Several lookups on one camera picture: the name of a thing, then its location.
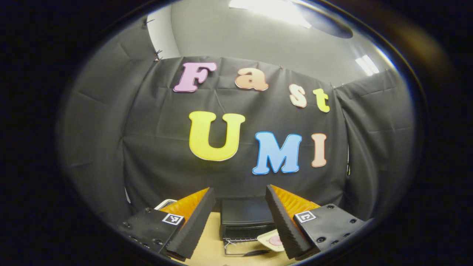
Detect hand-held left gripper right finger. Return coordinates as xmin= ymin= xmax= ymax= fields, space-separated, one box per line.
xmin=265 ymin=184 xmax=367 ymax=260

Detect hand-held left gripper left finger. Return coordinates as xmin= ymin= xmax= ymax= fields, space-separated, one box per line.
xmin=118 ymin=187 xmax=217 ymax=261

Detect cream square plate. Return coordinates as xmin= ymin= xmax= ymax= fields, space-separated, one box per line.
xmin=257 ymin=229 xmax=285 ymax=252

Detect black electric oven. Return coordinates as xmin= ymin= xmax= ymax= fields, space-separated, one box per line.
xmin=220 ymin=199 xmax=277 ymax=257

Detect white kitchen appliance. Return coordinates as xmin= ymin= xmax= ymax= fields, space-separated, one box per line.
xmin=154 ymin=199 xmax=178 ymax=211

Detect black backdrop cloth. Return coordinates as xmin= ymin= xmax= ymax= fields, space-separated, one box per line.
xmin=55 ymin=17 xmax=416 ymax=223

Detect small ceiling light panel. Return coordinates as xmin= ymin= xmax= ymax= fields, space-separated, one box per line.
xmin=355 ymin=55 xmax=380 ymax=76

